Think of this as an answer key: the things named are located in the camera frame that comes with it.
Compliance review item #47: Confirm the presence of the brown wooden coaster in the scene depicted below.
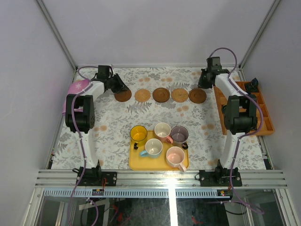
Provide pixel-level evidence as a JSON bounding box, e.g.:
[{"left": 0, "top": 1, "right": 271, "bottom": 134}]
[
  {"left": 152, "top": 88, "right": 170, "bottom": 103},
  {"left": 114, "top": 90, "right": 132, "bottom": 102},
  {"left": 189, "top": 88, "right": 207, "bottom": 104}
]

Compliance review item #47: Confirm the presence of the woven rattan coaster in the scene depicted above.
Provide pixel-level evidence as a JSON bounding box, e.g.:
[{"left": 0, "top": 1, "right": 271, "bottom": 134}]
[
  {"left": 135, "top": 89, "right": 151, "bottom": 102},
  {"left": 171, "top": 88, "right": 189, "bottom": 103}
]

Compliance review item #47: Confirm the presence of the purple mug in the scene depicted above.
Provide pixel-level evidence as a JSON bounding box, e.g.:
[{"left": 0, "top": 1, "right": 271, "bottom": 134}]
[{"left": 171, "top": 126, "right": 189, "bottom": 150}]

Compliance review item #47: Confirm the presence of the pink mug cream inside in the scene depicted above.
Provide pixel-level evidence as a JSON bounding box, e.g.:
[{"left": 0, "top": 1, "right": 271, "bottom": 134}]
[{"left": 154, "top": 122, "right": 174, "bottom": 144}]

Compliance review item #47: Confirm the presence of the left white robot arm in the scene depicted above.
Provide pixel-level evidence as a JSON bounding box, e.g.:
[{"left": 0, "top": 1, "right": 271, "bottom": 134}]
[{"left": 63, "top": 65, "right": 132, "bottom": 170}]

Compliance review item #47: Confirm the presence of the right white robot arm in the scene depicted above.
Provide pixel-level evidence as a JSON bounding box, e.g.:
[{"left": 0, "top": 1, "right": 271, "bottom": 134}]
[{"left": 198, "top": 56, "right": 258, "bottom": 170}]

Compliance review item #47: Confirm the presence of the pink star cloth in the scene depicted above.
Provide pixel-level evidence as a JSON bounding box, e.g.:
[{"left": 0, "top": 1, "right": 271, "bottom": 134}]
[{"left": 61, "top": 79, "right": 91, "bottom": 116}]

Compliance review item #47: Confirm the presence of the dark rolled item far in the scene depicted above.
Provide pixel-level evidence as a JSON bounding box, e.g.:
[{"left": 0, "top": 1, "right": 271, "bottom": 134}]
[{"left": 244, "top": 78, "right": 259, "bottom": 94}]

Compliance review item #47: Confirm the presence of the yellow glass mug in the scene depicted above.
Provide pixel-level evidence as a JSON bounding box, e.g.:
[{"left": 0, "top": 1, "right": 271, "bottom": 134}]
[{"left": 130, "top": 125, "right": 148, "bottom": 150}]

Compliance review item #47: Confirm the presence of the light blue mug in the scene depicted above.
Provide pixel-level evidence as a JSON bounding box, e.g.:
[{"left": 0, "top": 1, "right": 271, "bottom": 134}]
[{"left": 140, "top": 138, "right": 163, "bottom": 158}]

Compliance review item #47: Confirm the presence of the orange wooden compartment box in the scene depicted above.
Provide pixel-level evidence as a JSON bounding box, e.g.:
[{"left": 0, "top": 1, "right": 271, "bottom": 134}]
[{"left": 213, "top": 86, "right": 275, "bottom": 136}]

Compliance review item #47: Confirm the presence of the pink mug front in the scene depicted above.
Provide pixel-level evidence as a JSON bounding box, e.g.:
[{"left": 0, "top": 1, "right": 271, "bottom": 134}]
[{"left": 166, "top": 146, "right": 187, "bottom": 172}]

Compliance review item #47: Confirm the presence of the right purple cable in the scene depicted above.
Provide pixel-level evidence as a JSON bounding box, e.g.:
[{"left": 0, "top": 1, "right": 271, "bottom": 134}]
[{"left": 202, "top": 48, "right": 264, "bottom": 223}]

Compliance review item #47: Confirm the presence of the purple cable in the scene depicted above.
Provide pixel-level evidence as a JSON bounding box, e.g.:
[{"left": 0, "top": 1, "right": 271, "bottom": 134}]
[
  {"left": 67, "top": 65, "right": 99, "bottom": 226},
  {"left": 202, "top": 48, "right": 264, "bottom": 223}
]

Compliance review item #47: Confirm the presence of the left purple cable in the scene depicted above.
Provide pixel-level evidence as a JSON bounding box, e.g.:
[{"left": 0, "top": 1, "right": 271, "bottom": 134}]
[{"left": 67, "top": 65, "right": 99, "bottom": 226}]

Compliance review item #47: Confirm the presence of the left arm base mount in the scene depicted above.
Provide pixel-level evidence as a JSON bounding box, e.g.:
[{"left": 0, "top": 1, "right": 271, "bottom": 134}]
[{"left": 72, "top": 164, "right": 118, "bottom": 187}]

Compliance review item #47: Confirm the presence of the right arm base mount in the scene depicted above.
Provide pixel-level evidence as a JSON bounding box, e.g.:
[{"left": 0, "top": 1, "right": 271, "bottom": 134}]
[{"left": 194, "top": 160, "right": 242, "bottom": 187}]

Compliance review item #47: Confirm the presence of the aluminium front rail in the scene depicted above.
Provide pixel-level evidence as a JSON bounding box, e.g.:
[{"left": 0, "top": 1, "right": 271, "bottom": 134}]
[{"left": 35, "top": 169, "right": 289, "bottom": 198}]

